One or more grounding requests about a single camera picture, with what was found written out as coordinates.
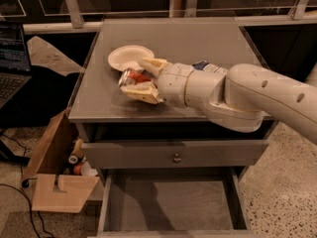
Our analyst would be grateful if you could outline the metal railing frame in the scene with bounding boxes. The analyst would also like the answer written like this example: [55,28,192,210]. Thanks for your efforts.
[0,0,317,36]

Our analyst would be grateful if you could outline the brown cardboard box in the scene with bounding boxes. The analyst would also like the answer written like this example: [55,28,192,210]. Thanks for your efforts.
[22,111,102,213]

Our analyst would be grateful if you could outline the grey open middle drawer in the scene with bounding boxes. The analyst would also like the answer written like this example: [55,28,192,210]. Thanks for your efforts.
[97,168,256,238]

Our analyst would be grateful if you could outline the grey cabinet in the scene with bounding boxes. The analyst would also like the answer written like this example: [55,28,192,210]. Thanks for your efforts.
[67,16,292,171]

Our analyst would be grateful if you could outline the round metal drawer knob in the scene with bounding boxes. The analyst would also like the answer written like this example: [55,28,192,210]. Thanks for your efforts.
[172,154,182,164]

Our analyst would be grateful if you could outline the red coke can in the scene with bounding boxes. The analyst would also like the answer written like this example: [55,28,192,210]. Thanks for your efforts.
[118,68,152,86]

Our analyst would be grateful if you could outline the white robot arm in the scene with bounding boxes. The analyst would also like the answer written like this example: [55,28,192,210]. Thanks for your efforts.
[118,58,317,144]

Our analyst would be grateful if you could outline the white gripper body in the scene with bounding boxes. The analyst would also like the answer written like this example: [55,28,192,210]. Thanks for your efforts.
[158,63,194,107]

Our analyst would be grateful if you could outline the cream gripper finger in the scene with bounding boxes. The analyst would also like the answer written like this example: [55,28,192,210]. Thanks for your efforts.
[138,58,170,77]
[120,81,162,104]

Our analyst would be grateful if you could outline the open black laptop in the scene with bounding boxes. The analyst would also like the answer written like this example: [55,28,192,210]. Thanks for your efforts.
[0,21,32,108]

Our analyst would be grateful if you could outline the items inside cardboard box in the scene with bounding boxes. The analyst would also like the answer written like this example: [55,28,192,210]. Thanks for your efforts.
[63,139,98,177]

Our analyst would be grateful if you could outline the white bowl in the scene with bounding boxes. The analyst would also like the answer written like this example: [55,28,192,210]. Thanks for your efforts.
[108,45,155,71]

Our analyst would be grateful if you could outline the blue chip bag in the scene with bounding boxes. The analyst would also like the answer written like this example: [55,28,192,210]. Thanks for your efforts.
[192,60,228,74]

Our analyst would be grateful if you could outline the black floor cable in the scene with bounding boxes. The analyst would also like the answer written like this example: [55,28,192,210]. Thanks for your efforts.
[0,129,55,238]

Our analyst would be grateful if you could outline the grey top drawer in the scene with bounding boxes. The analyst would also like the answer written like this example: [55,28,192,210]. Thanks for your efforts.
[82,140,268,169]

